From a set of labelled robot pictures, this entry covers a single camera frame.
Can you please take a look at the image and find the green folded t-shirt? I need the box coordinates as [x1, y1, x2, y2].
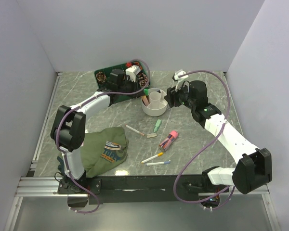
[77, 127, 129, 178]

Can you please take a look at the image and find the beige eraser block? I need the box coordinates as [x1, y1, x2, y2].
[146, 133, 157, 138]

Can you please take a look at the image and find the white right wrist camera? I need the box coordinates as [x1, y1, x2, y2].
[172, 69, 189, 91]

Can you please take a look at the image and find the black front base bar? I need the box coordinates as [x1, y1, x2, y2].
[57, 175, 232, 205]

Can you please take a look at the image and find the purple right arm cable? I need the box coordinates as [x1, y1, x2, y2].
[173, 70, 236, 210]

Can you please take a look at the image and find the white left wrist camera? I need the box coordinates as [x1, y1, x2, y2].
[125, 62, 142, 82]

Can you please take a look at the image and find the white pen brown cap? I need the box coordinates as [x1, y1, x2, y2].
[125, 125, 145, 136]

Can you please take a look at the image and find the green divided organizer tray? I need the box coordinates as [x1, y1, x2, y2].
[94, 60, 150, 92]

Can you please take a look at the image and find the brown patterned rolled sock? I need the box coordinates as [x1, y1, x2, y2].
[95, 71, 107, 84]

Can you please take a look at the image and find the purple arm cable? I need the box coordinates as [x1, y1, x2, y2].
[173, 70, 236, 210]
[55, 59, 151, 214]

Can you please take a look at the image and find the pink patterned rolled sock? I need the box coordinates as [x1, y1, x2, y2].
[138, 73, 148, 88]

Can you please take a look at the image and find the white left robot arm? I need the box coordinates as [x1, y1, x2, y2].
[51, 74, 151, 193]

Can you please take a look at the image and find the white pen light blue cap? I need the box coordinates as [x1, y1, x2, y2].
[145, 160, 171, 166]

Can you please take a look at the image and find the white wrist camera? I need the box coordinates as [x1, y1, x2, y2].
[125, 62, 142, 82]
[172, 69, 189, 91]

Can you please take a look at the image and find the white pen yellow cap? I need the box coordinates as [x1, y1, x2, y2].
[141, 152, 163, 164]

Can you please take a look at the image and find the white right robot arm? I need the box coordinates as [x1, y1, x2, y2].
[164, 80, 272, 194]

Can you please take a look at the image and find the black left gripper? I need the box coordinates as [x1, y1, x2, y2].
[118, 77, 145, 99]

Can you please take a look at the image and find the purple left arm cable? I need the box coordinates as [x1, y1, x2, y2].
[55, 59, 151, 214]

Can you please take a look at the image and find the white round pen holder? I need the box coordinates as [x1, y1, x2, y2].
[141, 88, 168, 117]

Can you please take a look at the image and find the pink capped pencil tube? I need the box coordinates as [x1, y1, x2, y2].
[158, 130, 179, 152]

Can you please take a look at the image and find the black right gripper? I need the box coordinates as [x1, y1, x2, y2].
[164, 81, 196, 110]

